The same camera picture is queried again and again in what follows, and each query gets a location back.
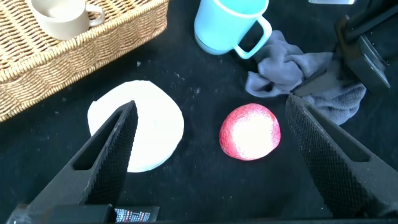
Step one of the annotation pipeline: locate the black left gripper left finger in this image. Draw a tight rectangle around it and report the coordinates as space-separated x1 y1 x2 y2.
25 100 139 215

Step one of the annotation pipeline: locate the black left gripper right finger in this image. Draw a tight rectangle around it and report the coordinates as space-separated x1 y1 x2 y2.
285 94 398 218

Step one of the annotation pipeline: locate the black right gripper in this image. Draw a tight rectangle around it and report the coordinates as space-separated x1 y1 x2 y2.
292 0 398 97

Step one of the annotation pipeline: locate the grey cloth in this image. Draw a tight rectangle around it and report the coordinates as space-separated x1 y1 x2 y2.
244 30 368 126

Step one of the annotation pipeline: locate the dark jar with printed label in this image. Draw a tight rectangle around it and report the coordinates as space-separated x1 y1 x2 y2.
114 205 160 223

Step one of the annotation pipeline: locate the white plastic lid dish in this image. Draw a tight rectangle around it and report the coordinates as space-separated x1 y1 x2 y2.
87 80 185 174

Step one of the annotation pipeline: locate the red apple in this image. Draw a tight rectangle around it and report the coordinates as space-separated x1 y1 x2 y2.
219 103 282 162

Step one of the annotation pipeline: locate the light blue plastic mug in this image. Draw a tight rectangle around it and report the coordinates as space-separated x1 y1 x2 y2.
193 0 273 60

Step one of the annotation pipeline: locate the small beige ceramic cup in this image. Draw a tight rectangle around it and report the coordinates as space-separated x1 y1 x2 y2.
26 0 106 41

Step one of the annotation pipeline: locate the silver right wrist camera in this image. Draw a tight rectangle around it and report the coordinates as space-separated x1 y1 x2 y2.
307 0 356 5

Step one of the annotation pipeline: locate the wicker basket with brown handles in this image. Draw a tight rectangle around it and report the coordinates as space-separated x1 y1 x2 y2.
0 0 170 123

